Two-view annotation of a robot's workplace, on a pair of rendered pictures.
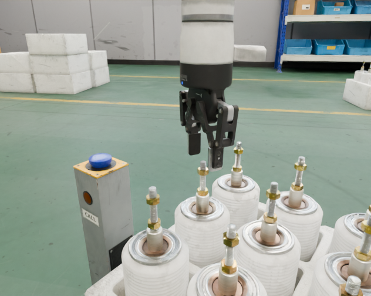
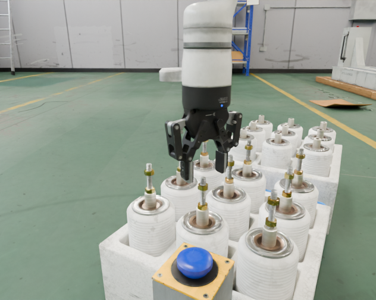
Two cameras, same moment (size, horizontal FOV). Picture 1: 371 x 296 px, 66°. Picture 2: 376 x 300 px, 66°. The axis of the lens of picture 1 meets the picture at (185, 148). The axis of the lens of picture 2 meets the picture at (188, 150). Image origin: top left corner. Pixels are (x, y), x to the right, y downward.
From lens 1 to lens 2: 0.66 m
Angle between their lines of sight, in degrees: 90
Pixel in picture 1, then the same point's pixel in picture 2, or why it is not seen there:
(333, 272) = (250, 178)
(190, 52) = (229, 75)
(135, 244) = (276, 253)
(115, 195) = not seen: hidden behind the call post
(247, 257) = (247, 206)
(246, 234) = (231, 200)
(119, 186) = not seen: hidden behind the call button
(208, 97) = (224, 111)
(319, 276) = (252, 184)
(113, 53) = not seen: outside the picture
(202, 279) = (287, 216)
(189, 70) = (228, 91)
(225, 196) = (171, 213)
